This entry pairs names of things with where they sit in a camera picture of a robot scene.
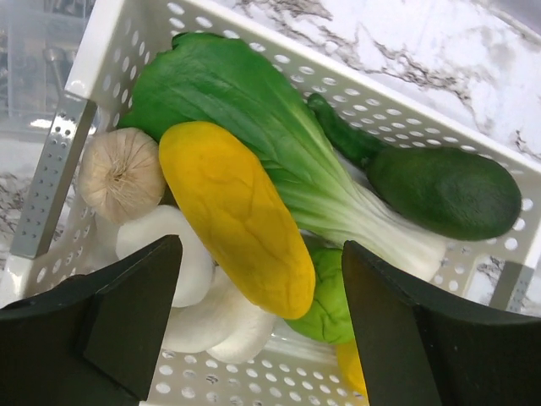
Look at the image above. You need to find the lime green toy fruit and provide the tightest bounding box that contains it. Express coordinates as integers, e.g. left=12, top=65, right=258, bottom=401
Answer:
left=286, top=247, right=354, bottom=345

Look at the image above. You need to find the dark green toy avocado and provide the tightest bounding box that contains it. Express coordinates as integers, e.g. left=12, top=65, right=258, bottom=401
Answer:
left=307, top=93, right=522, bottom=241

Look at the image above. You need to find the clear plastic parts box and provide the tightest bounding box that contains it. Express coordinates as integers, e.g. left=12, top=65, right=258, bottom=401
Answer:
left=1, top=1, right=95, bottom=134

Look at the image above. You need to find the toy garlic bulb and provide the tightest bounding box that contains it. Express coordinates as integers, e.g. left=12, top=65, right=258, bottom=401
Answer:
left=77, top=128, right=166, bottom=224

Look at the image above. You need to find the toy bok choy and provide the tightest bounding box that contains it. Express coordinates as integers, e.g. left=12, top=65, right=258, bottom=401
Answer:
left=118, top=33, right=445, bottom=280

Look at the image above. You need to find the yellow toy lemon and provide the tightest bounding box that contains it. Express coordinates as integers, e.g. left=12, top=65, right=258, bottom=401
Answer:
left=335, top=340, right=368, bottom=398

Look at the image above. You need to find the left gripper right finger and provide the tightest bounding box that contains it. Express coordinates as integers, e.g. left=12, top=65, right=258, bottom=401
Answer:
left=342, top=241, right=540, bottom=405

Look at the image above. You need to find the yellow toy corn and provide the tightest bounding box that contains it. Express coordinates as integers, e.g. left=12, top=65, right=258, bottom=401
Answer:
left=159, top=122, right=315, bottom=320

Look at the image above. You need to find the white toy mushroom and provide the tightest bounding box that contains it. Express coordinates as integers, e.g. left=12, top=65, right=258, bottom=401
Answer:
left=96, top=205, right=214, bottom=308
left=162, top=267, right=276, bottom=364

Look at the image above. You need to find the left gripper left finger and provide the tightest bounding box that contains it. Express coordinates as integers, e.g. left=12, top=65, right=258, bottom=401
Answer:
left=1, top=239, right=178, bottom=405

